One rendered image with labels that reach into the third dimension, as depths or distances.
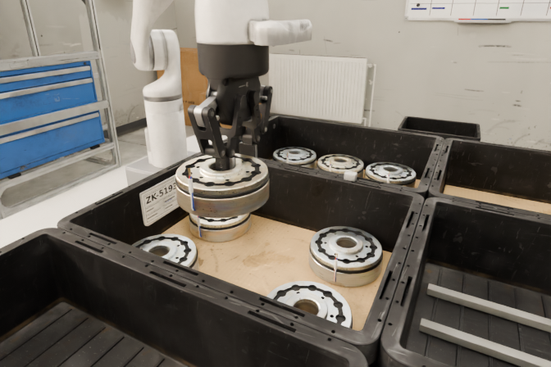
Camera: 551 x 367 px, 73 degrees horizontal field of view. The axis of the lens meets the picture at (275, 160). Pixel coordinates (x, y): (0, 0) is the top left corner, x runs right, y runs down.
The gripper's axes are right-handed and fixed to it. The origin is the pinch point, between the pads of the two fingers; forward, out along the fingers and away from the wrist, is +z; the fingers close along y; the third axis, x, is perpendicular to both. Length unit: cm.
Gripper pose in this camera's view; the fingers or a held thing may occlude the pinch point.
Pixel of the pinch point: (238, 165)
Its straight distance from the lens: 44.4
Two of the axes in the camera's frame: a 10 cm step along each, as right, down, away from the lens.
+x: 8.9, 1.8, -4.2
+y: -4.6, 3.3, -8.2
